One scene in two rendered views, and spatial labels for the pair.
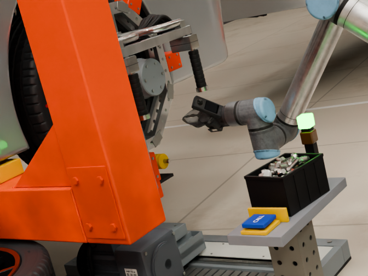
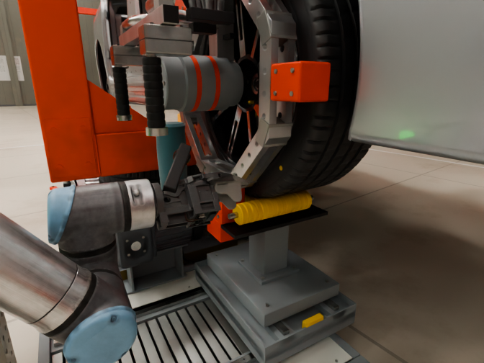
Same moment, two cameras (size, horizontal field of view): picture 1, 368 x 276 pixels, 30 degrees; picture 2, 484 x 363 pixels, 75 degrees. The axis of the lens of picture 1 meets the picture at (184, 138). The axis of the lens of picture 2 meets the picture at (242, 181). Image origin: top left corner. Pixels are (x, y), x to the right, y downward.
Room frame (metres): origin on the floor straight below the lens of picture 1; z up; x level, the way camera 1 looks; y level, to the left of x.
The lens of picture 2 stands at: (2.79, -0.64, 0.84)
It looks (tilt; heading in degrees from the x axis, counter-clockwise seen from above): 17 degrees down; 111
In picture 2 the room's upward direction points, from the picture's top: straight up
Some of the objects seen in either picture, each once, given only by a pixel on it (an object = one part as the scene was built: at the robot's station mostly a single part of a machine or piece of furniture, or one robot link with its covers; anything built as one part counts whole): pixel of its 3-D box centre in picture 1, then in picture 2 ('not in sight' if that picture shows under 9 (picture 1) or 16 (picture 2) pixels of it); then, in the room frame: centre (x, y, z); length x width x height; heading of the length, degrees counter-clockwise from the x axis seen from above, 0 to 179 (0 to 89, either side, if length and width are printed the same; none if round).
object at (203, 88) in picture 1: (197, 69); (154, 95); (2.40, -0.10, 0.83); 0.04 x 0.04 x 0.16
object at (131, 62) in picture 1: (122, 65); (128, 55); (2.15, 0.13, 0.93); 0.09 x 0.05 x 0.05; 51
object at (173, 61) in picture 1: (166, 62); (299, 82); (2.66, -0.01, 0.85); 0.09 x 0.08 x 0.07; 141
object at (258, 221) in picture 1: (259, 222); not in sight; (1.74, -0.14, 0.47); 0.07 x 0.07 x 0.02; 51
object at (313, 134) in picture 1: (309, 136); not in sight; (2.03, -0.37, 0.59); 0.04 x 0.04 x 0.04; 51
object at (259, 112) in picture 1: (255, 111); (88, 212); (2.36, -0.27, 0.64); 0.12 x 0.09 x 0.10; 50
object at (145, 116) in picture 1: (137, 95); (121, 92); (2.14, 0.11, 0.83); 0.04 x 0.04 x 0.16
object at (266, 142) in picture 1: (265, 141); (91, 274); (2.37, -0.28, 0.52); 0.12 x 0.09 x 0.12; 141
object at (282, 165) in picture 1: (287, 181); not in sight; (1.89, -0.26, 0.51); 0.20 x 0.14 x 0.13; 132
